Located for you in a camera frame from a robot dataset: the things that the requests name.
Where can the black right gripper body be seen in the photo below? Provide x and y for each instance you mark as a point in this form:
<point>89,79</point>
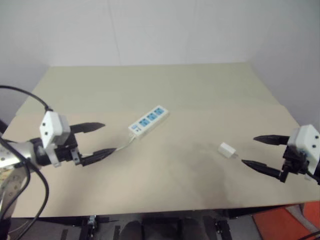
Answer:
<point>294,162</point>

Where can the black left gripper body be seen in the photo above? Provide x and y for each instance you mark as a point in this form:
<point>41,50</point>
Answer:
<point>67,151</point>

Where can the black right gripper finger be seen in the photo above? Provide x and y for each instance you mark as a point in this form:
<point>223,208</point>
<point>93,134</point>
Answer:
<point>261,168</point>
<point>271,139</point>

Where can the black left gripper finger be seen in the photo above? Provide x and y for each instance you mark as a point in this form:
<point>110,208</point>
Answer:
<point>97,154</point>
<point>87,126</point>

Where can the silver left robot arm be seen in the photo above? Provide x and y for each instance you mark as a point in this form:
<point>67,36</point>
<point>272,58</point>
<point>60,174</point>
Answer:
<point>11,155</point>

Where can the white plug adapter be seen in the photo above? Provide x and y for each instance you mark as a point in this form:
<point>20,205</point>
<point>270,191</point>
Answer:
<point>227,150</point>

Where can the white power strip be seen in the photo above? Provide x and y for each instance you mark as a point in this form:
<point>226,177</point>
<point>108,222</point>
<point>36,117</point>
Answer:
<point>149,121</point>

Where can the orange box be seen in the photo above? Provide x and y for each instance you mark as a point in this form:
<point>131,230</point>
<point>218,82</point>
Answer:
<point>290,220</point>

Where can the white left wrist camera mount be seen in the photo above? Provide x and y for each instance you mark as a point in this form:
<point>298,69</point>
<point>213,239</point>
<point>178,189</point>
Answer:
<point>51,126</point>

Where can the black table frame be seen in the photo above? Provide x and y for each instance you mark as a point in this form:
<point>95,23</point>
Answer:
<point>150,225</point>

